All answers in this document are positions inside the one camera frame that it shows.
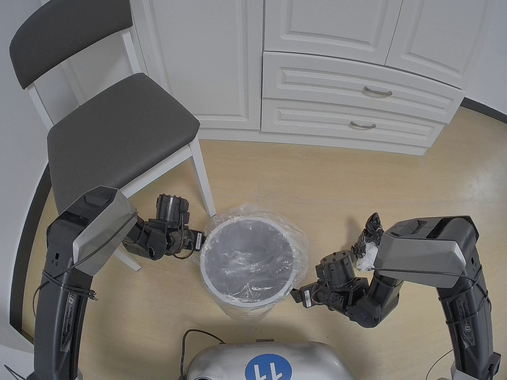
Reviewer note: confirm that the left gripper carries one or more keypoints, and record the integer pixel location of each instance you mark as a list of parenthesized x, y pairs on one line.
[(194, 240)]

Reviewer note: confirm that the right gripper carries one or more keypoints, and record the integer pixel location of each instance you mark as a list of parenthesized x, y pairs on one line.
[(315, 296)]

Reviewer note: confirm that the clear plastic bag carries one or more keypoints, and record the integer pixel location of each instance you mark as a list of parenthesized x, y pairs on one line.
[(245, 259)]

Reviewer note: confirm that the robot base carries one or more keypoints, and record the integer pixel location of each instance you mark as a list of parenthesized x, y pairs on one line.
[(273, 360)]

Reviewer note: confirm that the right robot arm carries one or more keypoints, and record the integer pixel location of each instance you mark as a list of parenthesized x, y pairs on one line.
[(424, 247)]

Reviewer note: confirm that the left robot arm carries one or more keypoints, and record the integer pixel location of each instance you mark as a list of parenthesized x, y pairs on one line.
[(99, 228)]

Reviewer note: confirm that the white trash bin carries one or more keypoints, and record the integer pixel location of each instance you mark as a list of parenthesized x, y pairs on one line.
[(221, 283)]

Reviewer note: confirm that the crumpled black plastic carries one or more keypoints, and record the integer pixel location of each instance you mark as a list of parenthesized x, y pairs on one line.
[(371, 228)]

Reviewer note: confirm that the white chair grey cushions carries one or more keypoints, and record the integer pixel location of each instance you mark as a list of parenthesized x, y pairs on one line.
[(115, 129)]

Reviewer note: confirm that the white wardrobe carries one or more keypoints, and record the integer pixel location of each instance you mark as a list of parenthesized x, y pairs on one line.
[(336, 54)]

